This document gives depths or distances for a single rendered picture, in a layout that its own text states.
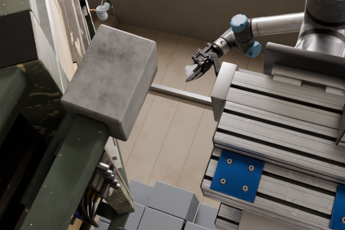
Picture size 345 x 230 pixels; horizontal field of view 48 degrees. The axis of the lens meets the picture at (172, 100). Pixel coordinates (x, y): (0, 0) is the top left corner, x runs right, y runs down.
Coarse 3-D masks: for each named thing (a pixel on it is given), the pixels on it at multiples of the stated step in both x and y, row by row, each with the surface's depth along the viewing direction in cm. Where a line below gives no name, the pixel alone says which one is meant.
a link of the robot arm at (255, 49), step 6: (252, 36) 169; (234, 42) 177; (246, 42) 169; (252, 42) 171; (240, 48) 174; (246, 48) 172; (252, 48) 171; (258, 48) 173; (246, 54) 174; (252, 54) 172
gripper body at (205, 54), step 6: (204, 48) 182; (210, 48) 180; (216, 48) 177; (192, 54) 178; (198, 54) 177; (204, 54) 177; (210, 54) 179; (222, 54) 180; (198, 60) 177; (210, 60) 176; (204, 66) 176; (210, 66) 180
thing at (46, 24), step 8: (40, 0) 109; (40, 8) 108; (48, 8) 111; (40, 16) 107; (48, 16) 107; (40, 24) 106; (48, 24) 106; (48, 32) 105; (48, 40) 104; (56, 48) 106; (56, 56) 102
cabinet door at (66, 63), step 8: (48, 0) 135; (56, 0) 159; (56, 8) 154; (56, 16) 147; (56, 24) 140; (56, 32) 134; (64, 32) 156; (56, 40) 129; (64, 40) 151; (64, 48) 144; (64, 56) 138; (64, 64) 132; (72, 64) 155; (72, 72) 148
